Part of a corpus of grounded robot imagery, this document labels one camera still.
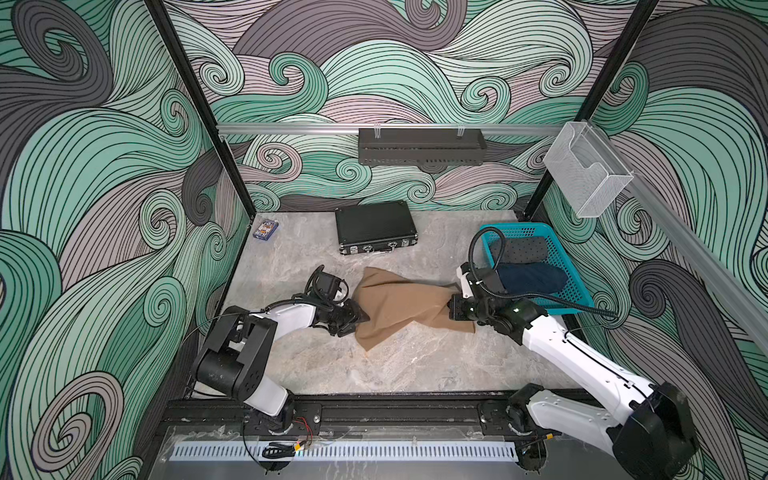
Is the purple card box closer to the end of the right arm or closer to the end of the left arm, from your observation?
the end of the left arm

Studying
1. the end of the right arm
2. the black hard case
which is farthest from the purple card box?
the end of the right arm

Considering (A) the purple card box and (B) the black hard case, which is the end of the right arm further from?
(A) the purple card box

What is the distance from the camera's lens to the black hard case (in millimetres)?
1063
